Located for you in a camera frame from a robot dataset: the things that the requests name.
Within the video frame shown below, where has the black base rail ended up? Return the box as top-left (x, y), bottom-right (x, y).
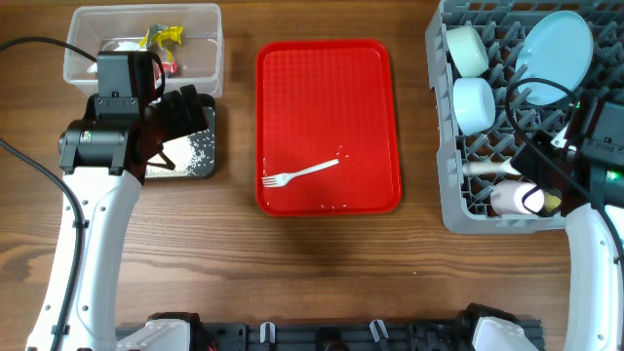
top-left (116, 319), bottom-right (545, 351)

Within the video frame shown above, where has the white plastic fork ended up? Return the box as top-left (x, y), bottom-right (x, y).
top-left (261, 159), bottom-right (339, 188)

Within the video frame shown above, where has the red serving tray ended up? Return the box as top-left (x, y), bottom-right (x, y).
top-left (254, 39), bottom-right (402, 216)

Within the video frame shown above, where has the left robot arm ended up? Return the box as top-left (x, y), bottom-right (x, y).
top-left (25, 85), bottom-right (215, 350)

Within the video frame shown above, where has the black plastic tray bin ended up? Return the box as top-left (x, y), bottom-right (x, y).
top-left (145, 86), bottom-right (216, 180)

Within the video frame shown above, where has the light blue plate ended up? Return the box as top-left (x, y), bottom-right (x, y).
top-left (516, 11), bottom-right (594, 91)

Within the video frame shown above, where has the white plastic spoon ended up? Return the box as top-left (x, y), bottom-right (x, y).
top-left (462, 159), bottom-right (521, 176)

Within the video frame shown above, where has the grey dishwasher rack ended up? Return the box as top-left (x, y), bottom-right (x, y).
top-left (425, 1), bottom-right (623, 234)

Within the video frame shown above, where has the white napkin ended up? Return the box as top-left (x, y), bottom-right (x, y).
top-left (87, 41), bottom-right (147, 74)

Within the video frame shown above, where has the pink plastic cup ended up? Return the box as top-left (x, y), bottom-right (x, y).
top-left (490, 180), bottom-right (545, 215)

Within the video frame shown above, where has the red snack wrapper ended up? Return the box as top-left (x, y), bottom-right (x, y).
top-left (163, 59), bottom-right (178, 75)

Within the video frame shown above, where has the pile of white rice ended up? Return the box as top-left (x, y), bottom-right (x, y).
top-left (145, 130), bottom-right (216, 179)

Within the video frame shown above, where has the light blue bowl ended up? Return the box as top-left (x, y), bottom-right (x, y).
top-left (452, 78), bottom-right (496, 136)

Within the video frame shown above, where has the green bowl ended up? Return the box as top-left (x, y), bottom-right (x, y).
top-left (447, 25), bottom-right (488, 78)

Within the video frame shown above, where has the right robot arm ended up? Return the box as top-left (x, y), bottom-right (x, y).
top-left (464, 94), bottom-right (623, 350)

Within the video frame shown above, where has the clear plastic waste bin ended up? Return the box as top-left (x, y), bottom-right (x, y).
top-left (67, 3), bottom-right (225, 98)

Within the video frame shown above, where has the yellow plastic cup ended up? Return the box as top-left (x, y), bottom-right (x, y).
top-left (544, 192), bottom-right (562, 213)

